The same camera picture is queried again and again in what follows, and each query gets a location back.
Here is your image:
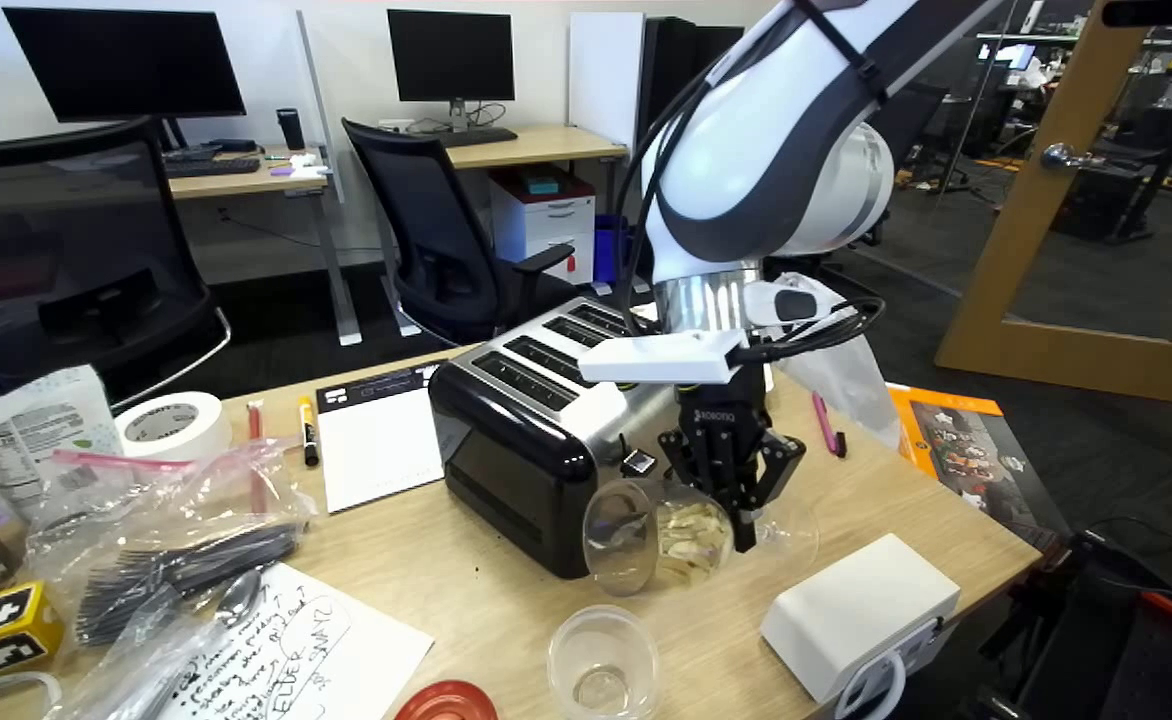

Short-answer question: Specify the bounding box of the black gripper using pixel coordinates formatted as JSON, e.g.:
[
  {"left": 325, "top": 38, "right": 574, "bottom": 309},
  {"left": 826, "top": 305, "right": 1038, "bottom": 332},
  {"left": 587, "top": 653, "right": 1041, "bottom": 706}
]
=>
[{"left": 659, "top": 365, "right": 806, "bottom": 550}]

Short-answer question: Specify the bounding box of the clear wine glass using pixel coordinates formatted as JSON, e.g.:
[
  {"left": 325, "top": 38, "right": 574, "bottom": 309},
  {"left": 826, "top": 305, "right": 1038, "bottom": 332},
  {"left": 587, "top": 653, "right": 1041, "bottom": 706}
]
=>
[{"left": 581, "top": 478, "right": 732, "bottom": 594}]

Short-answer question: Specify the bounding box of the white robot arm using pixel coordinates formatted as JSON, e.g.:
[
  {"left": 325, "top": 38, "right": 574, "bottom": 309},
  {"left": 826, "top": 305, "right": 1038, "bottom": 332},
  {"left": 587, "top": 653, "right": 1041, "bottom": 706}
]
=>
[{"left": 581, "top": 0, "right": 1002, "bottom": 547}]

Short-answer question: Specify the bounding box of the small clear plastic bowl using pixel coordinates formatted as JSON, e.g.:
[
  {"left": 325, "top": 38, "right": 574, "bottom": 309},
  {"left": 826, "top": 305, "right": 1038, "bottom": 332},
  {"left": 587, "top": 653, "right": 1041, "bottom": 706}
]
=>
[{"left": 545, "top": 604, "right": 659, "bottom": 720}]

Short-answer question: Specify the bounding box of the white rectangular box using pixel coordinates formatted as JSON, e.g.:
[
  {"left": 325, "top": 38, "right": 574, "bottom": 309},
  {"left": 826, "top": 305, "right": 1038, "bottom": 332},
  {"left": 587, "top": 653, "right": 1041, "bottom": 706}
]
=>
[{"left": 761, "top": 535, "right": 960, "bottom": 703}]

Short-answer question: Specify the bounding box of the orange halloween cardboard box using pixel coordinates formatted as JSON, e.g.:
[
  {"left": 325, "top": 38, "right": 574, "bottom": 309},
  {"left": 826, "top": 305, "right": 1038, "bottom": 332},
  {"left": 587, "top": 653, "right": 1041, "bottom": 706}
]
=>
[{"left": 888, "top": 384, "right": 1074, "bottom": 550}]

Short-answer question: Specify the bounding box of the black silver toaster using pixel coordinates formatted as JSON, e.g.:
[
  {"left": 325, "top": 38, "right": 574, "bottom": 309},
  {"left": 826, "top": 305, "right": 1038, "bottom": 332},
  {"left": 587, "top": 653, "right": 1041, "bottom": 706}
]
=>
[{"left": 428, "top": 296, "right": 678, "bottom": 579}]

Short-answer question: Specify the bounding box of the white paper notepad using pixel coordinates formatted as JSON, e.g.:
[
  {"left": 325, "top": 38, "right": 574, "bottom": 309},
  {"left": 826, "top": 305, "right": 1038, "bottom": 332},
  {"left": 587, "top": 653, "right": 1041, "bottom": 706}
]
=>
[{"left": 315, "top": 369, "right": 444, "bottom": 510}]

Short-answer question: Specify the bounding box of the handwritten paper sheet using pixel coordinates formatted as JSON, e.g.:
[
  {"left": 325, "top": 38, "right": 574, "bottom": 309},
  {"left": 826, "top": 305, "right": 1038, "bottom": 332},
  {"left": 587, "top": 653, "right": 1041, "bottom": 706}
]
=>
[{"left": 159, "top": 562, "right": 432, "bottom": 720}]

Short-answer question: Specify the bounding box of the white tape roll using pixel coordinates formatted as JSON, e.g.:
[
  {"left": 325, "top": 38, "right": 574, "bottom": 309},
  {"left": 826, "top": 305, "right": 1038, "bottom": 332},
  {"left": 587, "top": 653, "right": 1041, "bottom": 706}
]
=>
[{"left": 115, "top": 393, "right": 228, "bottom": 461}]

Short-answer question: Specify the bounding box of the clear zip bag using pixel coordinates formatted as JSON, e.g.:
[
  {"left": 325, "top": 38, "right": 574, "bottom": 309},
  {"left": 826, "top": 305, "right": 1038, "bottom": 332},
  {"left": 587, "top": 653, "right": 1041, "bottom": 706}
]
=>
[{"left": 26, "top": 440, "right": 315, "bottom": 720}]

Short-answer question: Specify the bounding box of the black mesh office chair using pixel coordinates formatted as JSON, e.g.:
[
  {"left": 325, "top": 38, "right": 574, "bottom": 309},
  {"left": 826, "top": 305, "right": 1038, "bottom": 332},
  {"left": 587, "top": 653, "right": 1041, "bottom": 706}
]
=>
[{"left": 0, "top": 118, "right": 234, "bottom": 407}]

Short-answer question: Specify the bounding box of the yellow black tag cube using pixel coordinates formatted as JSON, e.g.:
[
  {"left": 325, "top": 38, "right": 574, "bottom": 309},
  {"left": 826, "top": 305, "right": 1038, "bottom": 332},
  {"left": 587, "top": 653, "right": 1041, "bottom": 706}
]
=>
[{"left": 0, "top": 579, "right": 66, "bottom": 671}]

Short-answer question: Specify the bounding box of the black computer monitor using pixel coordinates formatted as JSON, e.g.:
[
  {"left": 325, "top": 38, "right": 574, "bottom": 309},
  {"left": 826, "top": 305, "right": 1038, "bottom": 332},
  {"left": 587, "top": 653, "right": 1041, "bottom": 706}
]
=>
[{"left": 6, "top": 9, "right": 244, "bottom": 118}]

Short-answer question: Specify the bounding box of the wooden frame stand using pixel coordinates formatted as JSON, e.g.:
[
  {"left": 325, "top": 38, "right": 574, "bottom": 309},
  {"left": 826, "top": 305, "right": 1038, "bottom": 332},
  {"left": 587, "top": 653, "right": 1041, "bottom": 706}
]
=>
[{"left": 937, "top": 0, "right": 1172, "bottom": 401}]

